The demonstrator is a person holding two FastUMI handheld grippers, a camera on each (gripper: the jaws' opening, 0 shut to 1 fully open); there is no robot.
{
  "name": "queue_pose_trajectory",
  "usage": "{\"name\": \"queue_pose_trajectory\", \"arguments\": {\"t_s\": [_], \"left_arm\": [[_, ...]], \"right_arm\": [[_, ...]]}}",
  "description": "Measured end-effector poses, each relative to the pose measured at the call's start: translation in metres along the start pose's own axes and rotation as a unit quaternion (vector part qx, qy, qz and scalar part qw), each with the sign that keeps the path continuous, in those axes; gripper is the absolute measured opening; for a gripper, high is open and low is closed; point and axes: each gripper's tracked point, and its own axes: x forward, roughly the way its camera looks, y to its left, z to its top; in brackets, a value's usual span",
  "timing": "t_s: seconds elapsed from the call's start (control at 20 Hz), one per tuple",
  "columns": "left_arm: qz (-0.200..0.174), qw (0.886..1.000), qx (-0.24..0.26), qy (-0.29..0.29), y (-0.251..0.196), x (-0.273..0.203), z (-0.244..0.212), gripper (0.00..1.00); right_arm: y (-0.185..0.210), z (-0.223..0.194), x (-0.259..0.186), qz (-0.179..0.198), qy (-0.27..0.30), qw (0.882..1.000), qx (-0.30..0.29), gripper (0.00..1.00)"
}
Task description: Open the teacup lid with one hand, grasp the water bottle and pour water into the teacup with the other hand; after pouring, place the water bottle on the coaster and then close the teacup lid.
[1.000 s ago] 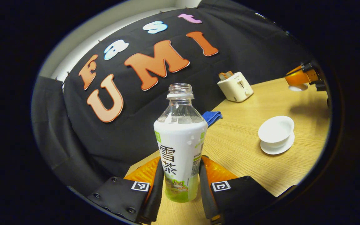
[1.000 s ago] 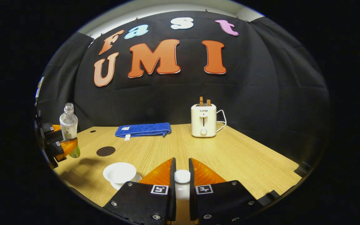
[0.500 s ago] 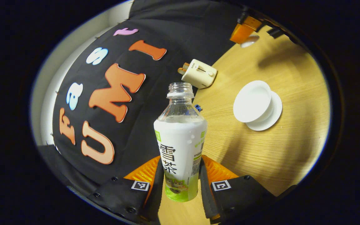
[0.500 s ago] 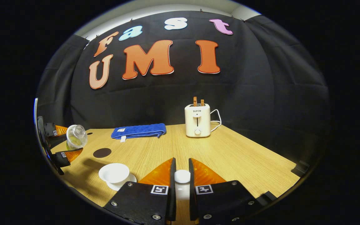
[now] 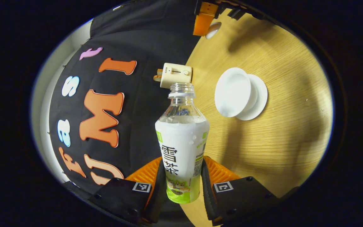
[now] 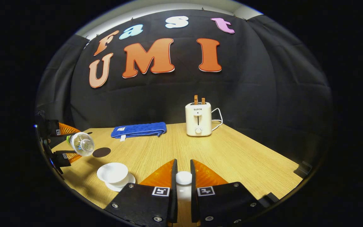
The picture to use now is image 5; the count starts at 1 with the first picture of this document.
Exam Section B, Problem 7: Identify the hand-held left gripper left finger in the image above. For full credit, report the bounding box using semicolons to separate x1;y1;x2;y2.
90;157;168;226

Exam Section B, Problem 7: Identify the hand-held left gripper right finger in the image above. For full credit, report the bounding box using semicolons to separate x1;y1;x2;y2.
200;156;279;227

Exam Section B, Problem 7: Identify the white teacup lid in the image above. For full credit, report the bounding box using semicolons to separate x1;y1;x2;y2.
205;21;222;39

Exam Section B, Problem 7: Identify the clear green-label water bottle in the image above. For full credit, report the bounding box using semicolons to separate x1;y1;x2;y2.
155;83;210;204

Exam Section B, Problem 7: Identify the white teacup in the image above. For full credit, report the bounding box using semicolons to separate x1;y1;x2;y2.
214;67;258;118

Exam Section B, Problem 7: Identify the cream toaster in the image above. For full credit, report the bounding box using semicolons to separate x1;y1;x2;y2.
160;63;193;89

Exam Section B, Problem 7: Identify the white saucer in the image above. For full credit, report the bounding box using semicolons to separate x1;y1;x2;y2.
236;74;268;121

